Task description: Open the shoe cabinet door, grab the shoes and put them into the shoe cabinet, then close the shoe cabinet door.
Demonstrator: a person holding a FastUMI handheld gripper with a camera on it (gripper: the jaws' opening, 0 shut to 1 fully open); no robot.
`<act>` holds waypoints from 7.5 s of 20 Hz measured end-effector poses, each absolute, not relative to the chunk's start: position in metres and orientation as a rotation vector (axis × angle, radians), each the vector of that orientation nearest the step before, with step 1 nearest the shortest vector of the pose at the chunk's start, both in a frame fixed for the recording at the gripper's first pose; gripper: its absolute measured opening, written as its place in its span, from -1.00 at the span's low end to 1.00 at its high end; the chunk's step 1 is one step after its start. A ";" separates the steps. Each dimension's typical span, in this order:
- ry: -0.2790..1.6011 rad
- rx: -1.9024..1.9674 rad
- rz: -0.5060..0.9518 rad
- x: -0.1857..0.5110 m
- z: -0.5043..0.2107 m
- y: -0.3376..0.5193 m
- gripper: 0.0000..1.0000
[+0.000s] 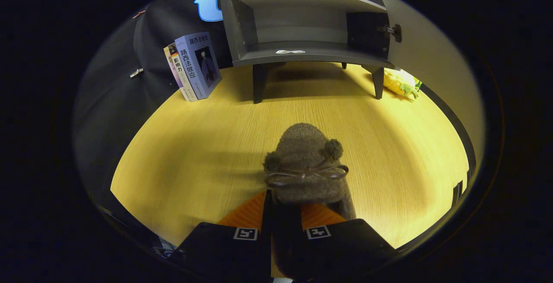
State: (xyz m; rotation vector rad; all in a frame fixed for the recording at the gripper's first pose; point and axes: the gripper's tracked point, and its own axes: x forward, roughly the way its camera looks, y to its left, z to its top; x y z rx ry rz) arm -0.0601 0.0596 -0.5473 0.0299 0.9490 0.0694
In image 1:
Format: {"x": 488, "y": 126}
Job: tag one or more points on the white book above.
{"x": 178, "y": 69}

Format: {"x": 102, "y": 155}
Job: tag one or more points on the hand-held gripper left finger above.
{"x": 216, "y": 248}

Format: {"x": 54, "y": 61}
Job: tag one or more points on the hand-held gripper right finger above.
{"x": 350, "y": 248}

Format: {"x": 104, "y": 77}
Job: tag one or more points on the red clothespin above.
{"x": 138, "y": 14}

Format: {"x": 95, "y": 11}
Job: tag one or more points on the black backdrop cloth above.
{"x": 112, "y": 80}

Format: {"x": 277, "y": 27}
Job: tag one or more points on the yellow plush toy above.
{"x": 399, "y": 82}

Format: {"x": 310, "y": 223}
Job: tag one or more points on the white clothespin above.
{"x": 136, "y": 73}

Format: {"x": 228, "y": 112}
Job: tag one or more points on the metal door hinge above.
{"x": 391, "y": 31}

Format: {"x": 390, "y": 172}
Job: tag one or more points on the brown fluffy shoe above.
{"x": 304, "y": 153}

